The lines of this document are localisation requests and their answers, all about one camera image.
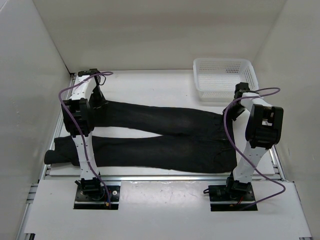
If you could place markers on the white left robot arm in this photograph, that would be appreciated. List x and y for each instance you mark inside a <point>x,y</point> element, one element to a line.
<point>78,103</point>

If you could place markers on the aluminium front rail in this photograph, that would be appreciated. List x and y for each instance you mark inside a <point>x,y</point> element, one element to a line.
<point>167,178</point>

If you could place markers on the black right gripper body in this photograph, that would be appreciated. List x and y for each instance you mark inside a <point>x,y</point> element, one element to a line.
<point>234,109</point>

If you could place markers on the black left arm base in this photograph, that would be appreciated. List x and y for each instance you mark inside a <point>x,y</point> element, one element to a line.
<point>98,201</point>

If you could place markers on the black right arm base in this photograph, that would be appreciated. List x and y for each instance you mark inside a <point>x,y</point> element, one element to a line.
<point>232,196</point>

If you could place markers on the black corner bracket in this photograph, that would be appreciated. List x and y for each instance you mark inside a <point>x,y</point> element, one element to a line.
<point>84,73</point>

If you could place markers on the white perforated plastic basket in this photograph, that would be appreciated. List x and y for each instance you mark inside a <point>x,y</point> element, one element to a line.
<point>215,79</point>

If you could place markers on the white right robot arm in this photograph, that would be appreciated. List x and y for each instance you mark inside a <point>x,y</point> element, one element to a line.
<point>262,132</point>

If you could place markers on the white front cover board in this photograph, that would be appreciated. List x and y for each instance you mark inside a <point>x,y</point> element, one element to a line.
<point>176,210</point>

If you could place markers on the aluminium left side rail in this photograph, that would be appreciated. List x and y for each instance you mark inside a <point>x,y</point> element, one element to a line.
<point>40,138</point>

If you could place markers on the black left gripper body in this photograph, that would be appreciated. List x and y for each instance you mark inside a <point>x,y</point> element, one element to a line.
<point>97,99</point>

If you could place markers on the black trousers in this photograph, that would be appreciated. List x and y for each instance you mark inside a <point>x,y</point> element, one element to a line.
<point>184,139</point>

